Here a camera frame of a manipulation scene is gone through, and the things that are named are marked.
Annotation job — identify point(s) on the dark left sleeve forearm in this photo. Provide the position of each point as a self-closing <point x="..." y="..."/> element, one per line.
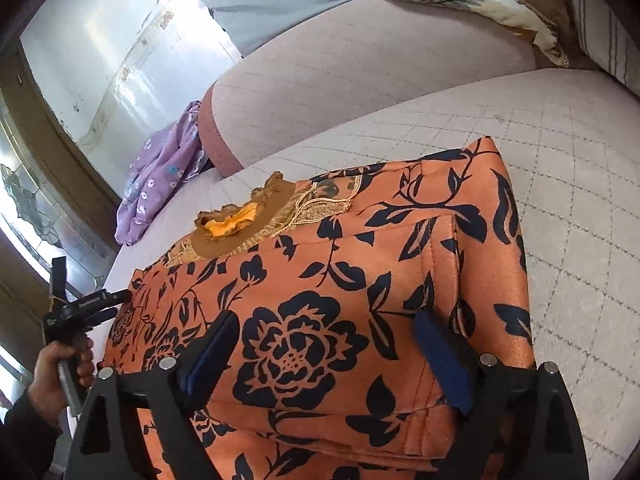
<point x="27" y="442"/>

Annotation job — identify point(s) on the orange black floral garment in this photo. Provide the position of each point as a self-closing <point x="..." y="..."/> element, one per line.
<point x="327" y="380"/>

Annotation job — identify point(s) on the striped beige pillow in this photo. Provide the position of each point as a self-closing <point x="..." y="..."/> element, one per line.
<point x="603" y="37"/>

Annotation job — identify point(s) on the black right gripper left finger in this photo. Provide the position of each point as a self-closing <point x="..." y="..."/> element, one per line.
<point x="109" y="443"/>

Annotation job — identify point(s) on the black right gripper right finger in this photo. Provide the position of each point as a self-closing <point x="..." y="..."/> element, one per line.
<point x="526" y="416"/>

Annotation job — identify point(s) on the pink bolster pillow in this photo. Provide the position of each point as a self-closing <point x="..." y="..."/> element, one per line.
<point x="345" y="63"/>

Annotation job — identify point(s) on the purple floral garment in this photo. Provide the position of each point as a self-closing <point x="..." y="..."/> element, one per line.
<point x="169" y="158"/>

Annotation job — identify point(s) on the mirrored wooden wardrobe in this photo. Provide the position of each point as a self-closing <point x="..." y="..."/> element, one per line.
<point x="53" y="204"/>

